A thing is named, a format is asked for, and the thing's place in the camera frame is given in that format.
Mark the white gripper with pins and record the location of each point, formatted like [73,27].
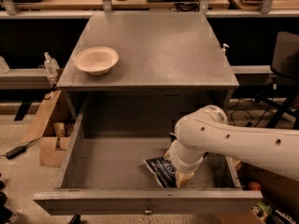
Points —
[189,164]

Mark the blue chip bag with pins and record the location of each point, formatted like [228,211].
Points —
[163,172]

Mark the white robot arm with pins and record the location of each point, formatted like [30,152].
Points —
[207,130]

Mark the open grey top drawer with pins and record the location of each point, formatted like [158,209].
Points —
[103,172]

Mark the grey cabinet counter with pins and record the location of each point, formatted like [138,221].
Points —
[170,64]

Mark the red round object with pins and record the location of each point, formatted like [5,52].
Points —
[252,185]

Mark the cardboard box right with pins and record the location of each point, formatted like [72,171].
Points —
[280,193]

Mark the open cardboard box left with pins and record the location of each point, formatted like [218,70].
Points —
[53,113]

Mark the white pump dispenser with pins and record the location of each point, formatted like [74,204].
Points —
[225,48]

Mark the white paper bowl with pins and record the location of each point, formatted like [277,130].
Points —
[96,61]

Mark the black power adapter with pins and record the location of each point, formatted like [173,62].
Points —
[16,151]

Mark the clear plastic bottle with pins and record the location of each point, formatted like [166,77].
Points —
[51,65]

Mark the black office chair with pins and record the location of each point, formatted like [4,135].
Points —
[285,65]

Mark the wooden workbench shelf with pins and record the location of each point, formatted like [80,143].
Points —
[211,8]

